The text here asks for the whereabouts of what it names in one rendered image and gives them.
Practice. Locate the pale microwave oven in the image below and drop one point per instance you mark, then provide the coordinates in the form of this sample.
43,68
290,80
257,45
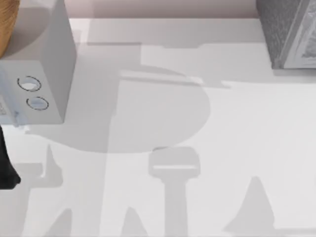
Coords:
51,61

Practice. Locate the microwave knob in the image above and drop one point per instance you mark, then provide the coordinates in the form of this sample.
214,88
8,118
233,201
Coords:
29,83
37,103

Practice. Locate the wooden bowl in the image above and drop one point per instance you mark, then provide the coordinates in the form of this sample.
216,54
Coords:
7,19

